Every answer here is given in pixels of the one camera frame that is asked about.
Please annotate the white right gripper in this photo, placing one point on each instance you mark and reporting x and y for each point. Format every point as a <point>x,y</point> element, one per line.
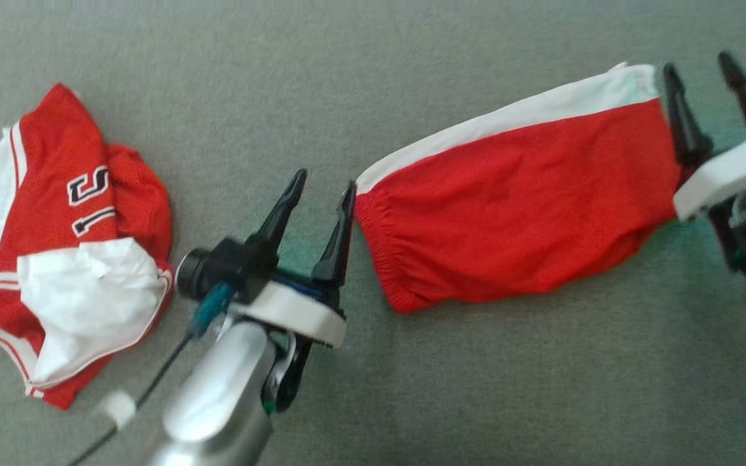
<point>729,171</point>

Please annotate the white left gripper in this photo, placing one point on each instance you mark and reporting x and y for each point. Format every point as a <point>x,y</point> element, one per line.
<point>295,314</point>

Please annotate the red shorts with white side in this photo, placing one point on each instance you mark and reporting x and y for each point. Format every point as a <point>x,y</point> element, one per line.
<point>509,213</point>

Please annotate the red white basketball jersey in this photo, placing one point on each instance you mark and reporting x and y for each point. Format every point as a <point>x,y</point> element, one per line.
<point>43,213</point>

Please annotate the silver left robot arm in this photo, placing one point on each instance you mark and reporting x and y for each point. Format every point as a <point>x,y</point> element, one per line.
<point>217,401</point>

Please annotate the large grey sofa seat cushion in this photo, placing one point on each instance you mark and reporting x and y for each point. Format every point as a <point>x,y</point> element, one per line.
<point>412,388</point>

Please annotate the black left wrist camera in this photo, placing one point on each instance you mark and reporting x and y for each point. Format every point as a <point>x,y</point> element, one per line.
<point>230,265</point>

